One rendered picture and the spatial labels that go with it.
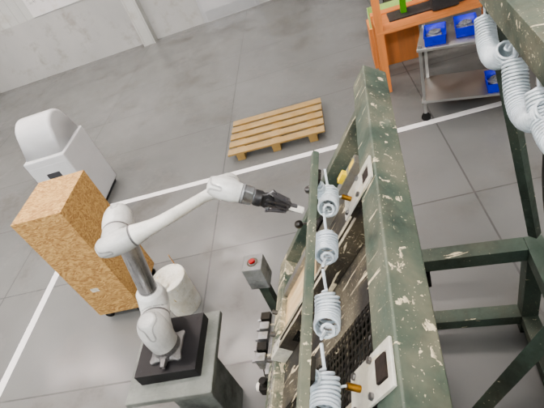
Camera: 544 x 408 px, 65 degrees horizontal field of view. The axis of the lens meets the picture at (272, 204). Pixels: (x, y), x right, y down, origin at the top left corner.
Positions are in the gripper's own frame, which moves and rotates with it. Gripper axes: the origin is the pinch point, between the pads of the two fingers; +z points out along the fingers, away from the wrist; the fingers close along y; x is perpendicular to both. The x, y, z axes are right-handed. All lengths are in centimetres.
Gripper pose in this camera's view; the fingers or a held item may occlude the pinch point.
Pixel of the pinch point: (296, 208)
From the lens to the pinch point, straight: 194.7
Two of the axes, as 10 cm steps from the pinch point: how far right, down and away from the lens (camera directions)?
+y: -2.7, 6.9, 6.8
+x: -1.0, 6.8, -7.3
